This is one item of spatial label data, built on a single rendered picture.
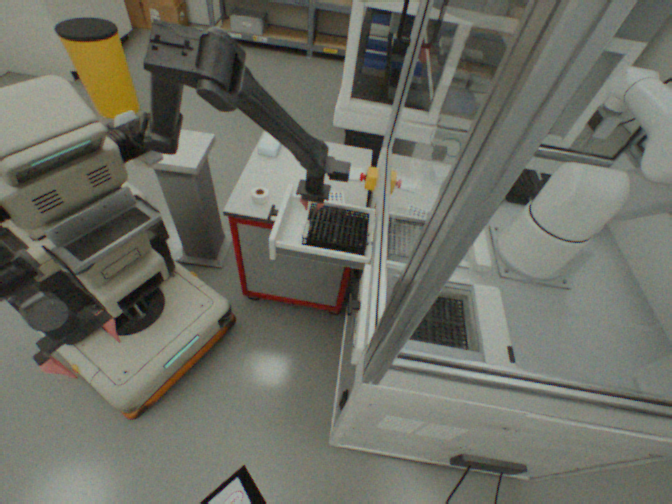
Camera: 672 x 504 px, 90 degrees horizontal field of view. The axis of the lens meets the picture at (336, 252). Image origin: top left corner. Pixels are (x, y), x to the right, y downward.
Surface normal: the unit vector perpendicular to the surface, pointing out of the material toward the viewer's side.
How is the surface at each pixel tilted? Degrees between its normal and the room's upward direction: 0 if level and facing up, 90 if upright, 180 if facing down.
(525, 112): 90
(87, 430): 0
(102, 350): 0
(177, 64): 34
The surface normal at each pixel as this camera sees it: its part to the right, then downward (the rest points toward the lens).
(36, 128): 0.64, -0.12
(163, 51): 0.11, -0.09
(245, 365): 0.11, -0.62
